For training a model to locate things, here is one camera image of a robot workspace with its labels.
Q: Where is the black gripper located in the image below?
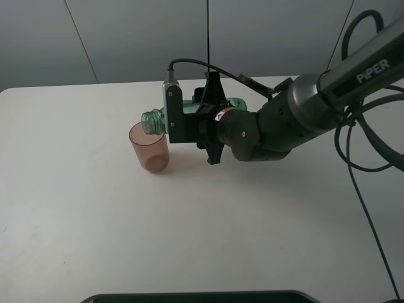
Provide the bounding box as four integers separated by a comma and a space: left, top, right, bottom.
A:
189, 71, 232, 165

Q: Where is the green transparent plastic bottle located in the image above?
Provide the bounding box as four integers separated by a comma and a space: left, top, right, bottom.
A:
141, 98, 247, 135

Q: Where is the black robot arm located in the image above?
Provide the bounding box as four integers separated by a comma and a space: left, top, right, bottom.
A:
186, 10, 403, 164

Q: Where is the pink translucent plastic cup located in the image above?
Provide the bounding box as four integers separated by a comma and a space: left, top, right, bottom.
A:
129, 122, 170, 173

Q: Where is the black tray edge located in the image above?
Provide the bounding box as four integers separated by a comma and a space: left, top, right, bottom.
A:
83, 290, 319, 303

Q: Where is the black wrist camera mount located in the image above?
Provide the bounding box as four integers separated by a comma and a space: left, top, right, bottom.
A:
163, 82, 207, 144

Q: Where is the black cable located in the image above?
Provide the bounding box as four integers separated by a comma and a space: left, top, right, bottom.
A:
167, 9, 404, 300

